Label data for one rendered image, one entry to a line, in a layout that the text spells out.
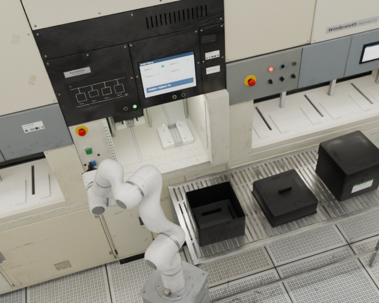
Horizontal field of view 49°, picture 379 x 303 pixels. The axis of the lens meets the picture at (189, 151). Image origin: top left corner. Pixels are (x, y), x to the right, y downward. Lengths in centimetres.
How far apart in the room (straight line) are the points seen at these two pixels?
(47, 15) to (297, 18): 123
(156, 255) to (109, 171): 45
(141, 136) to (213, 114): 73
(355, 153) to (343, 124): 44
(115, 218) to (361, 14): 193
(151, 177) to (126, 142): 120
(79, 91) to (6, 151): 52
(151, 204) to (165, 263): 30
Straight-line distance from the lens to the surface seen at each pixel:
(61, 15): 196
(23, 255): 306
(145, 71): 214
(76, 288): 332
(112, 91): 217
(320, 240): 340
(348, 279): 327
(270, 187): 254
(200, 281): 230
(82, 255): 313
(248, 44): 226
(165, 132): 285
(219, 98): 230
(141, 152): 279
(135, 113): 293
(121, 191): 166
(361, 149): 263
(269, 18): 224
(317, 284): 321
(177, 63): 216
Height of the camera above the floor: 279
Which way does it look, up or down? 44 degrees down
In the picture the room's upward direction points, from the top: 6 degrees counter-clockwise
